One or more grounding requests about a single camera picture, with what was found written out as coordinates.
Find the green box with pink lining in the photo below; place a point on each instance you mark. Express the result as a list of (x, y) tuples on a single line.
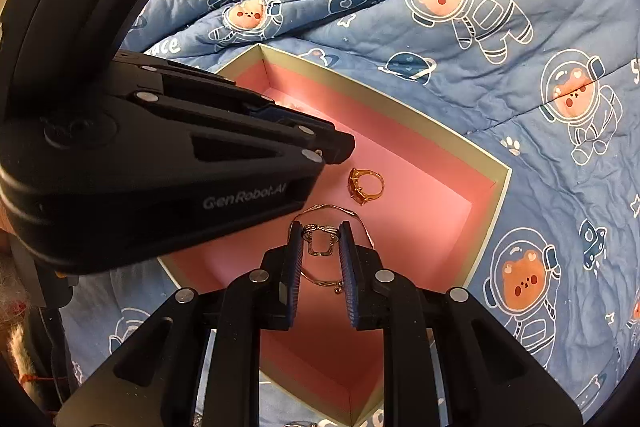
[(425, 187)]

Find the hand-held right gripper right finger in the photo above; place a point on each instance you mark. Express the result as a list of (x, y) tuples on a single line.
[(350, 277)]

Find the brown fuzzy cloth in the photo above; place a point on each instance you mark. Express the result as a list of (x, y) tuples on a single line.
[(12, 332)]

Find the blue printed blanket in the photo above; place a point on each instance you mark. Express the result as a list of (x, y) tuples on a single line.
[(500, 82)]

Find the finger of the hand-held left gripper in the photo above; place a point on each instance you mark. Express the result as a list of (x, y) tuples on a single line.
[(280, 132), (200, 79)]

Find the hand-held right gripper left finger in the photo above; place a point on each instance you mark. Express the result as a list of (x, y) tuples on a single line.
[(292, 267)]

